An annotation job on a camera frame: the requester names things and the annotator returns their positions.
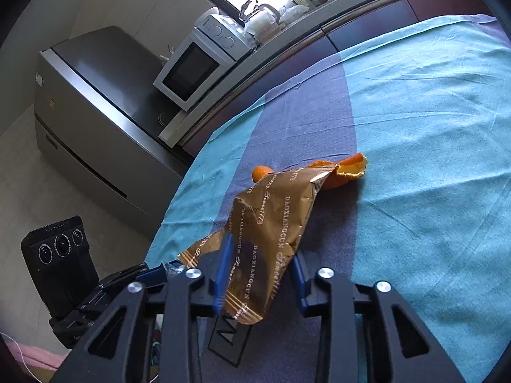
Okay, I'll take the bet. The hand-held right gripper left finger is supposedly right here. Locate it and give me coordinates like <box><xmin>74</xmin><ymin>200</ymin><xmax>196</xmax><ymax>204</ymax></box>
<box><xmin>52</xmin><ymin>233</ymin><xmax>236</xmax><ymax>383</ymax></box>

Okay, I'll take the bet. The silver refrigerator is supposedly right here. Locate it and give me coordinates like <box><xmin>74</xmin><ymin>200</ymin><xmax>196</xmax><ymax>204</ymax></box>
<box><xmin>34</xmin><ymin>26</ymin><xmax>192</xmax><ymax>236</ymax></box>

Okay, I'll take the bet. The large orange peel piece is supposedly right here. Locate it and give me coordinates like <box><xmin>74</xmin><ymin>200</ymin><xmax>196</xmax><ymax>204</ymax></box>
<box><xmin>309</xmin><ymin>153</ymin><xmax>368</xmax><ymax>190</ymax></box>

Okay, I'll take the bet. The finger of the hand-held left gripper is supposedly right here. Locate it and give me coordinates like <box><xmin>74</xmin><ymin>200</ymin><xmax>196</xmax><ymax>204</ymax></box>
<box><xmin>96</xmin><ymin>263</ymin><xmax>148</xmax><ymax>293</ymax></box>
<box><xmin>136</xmin><ymin>259</ymin><xmax>186</xmax><ymax>288</ymax></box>

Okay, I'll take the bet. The teal and grey tablecloth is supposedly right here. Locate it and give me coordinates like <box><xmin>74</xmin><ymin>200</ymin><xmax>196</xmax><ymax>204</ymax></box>
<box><xmin>144</xmin><ymin>14</ymin><xmax>511</xmax><ymax>383</ymax></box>

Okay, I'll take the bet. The white microwave oven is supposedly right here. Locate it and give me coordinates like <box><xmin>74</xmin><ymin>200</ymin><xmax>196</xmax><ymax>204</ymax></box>
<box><xmin>153</xmin><ymin>14</ymin><xmax>256</xmax><ymax>113</ymax></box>

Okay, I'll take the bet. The pink cloth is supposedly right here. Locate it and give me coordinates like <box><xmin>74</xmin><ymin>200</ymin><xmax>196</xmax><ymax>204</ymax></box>
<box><xmin>0</xmin><ymin>341</ymin><xmax>68</xmax><ymax>372</ymax></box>

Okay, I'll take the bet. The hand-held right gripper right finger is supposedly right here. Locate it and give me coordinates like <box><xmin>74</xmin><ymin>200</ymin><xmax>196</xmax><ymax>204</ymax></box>
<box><xmin>291</xmin><ymin>254</ymin><xmax>452</xmax><ymax>383</ymax></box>

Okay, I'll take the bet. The gold snack wrapper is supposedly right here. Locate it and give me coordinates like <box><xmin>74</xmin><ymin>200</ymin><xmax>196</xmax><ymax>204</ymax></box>
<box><xmin>178</xmin><ymin>164</ymin><xmax>340</xmax><ymax>326</ymax></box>

